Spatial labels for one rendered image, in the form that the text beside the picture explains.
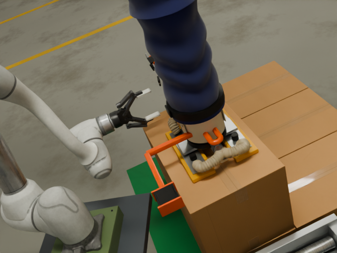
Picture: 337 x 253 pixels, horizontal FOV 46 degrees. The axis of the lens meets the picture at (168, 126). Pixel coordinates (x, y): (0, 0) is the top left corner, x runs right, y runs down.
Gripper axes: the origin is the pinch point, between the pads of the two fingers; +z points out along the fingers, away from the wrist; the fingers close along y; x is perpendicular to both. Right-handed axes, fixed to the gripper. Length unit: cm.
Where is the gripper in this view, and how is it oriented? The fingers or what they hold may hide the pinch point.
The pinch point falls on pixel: (152, 102)
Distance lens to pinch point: 182.3
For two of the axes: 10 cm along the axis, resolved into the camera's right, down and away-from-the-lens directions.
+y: 2.8, 7.3, 6.2
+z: 9.1, -4.2, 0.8
